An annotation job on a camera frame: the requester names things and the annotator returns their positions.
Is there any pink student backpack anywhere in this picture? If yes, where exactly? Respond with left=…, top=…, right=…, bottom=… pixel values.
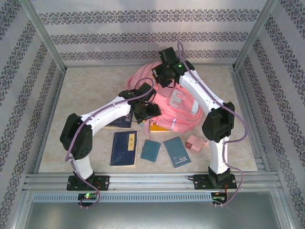
left=125, top=61, right=204, bottom=142

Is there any dark blue book with barcode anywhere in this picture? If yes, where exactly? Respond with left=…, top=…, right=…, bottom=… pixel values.
left=104, top=114, right=133, bottom=130

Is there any small teal notebook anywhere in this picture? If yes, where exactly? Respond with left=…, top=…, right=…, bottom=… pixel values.
left=140, top=139, right=161, bottom=163

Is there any dark blue book yellow label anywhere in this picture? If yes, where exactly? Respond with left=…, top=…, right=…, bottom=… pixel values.
left=110, top=130, right=138, bottom=168

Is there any teal notebook with barcode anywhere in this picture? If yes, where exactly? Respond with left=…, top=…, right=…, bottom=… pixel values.
left=163, top=136, right=192, bottom=169

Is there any small pink box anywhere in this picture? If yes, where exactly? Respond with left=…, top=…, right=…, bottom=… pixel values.
left=185, top=134, right=210, bottom=154

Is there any green LED controller board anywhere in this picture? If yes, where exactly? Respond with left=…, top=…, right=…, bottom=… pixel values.
left=78, top=193, right=97, bottom=201
left=211, top=192, right=227, bottom=204

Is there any grey metal shelf panel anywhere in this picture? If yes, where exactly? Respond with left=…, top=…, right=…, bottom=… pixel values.
left=23, top=201, right=286, bottom=229

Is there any aluminium floor side rail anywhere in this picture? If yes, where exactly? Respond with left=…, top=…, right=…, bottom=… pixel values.
left=229, top=66, right=272, bottom=172
left=32, top=68, right=67, bottom=174

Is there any thin aluminium floor rail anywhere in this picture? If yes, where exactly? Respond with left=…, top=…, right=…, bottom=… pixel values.
left=63, top=62, right=236, bottom=70

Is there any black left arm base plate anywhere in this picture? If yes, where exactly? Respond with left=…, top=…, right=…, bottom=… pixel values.
left=66, top=175, right=111, bottom=192

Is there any slotted grey cable duct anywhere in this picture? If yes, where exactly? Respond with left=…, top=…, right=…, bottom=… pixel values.
left=32, top=192, right=213, bottom=202

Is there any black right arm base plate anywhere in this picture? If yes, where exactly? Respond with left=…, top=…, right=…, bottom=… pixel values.
left=193, top=174, right=237, bottom=191

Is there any aluminium frame post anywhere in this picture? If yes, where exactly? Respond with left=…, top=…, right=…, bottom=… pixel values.
left=18, top=0, right=67, bottom=72
left=233, top=0, right=279, bottom=70

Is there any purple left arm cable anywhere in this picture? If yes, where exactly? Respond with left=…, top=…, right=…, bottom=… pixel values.
left=65, top=78, right=155, bottom=210

